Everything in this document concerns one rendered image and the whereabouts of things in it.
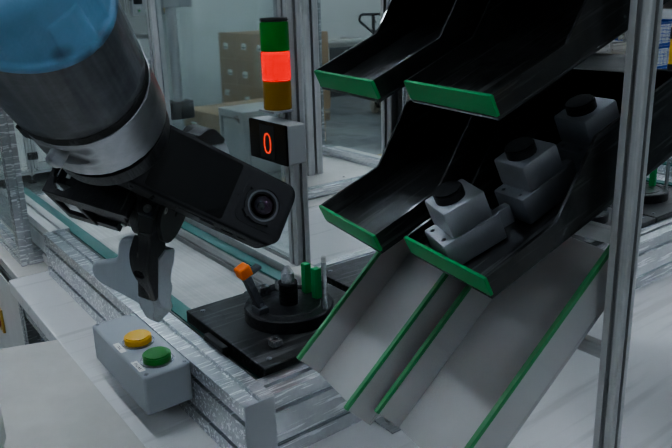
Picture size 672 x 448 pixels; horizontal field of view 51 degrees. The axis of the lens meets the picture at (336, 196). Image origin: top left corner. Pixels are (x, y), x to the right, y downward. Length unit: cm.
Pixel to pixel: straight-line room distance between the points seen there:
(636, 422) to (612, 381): 37
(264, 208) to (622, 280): 38
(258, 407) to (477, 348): 30
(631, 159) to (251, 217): 36
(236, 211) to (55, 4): 20
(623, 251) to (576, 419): 45
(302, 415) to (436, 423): 25
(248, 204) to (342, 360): 47
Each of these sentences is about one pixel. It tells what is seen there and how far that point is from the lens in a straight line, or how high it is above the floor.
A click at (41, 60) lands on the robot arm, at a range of 32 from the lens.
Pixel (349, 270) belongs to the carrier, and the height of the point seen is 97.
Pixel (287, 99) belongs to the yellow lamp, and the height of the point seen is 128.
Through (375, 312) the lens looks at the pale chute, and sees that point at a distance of 90.
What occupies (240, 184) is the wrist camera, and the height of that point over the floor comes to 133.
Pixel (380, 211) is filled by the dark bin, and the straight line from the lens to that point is 81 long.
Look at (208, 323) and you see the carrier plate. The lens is 111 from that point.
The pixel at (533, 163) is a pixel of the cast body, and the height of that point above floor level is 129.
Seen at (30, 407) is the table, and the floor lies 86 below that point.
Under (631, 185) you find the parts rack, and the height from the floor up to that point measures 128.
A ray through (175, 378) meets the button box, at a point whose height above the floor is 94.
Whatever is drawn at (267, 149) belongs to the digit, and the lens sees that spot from 125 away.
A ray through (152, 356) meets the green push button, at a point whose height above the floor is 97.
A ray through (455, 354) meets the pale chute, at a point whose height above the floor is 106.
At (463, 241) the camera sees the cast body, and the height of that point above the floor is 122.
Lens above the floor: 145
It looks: 16 degrees down
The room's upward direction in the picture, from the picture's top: 2 degrees counter-clockwise
